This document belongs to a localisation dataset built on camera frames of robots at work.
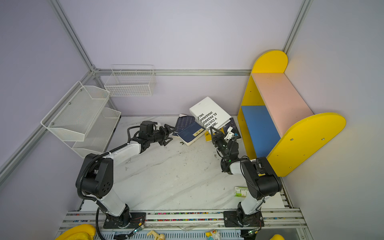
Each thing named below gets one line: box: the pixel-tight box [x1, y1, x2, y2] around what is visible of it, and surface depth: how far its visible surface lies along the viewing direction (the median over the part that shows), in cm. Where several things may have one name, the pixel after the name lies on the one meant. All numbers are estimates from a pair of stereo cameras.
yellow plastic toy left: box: [55, 224, 96, 240], surface depth 68 cm
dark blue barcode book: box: [172, 113, 195, 136], surface depth 117 cm
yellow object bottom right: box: [269, 234, 285, 240], surface depth 68 cm
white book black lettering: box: [189, 96, 231, 133], surface depth 90 cm
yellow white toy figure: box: [205, 229, 221, 240], surface depth 69 cm
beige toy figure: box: [146, 230, 166, 240], surface depth 70 cm
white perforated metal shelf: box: [41, 81, 111, 142], surface depth 73 cm
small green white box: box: [234, 186, 249, 198], surface depth 80 cm
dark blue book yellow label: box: [176, 122, 207, 147], surface depth 107 cm
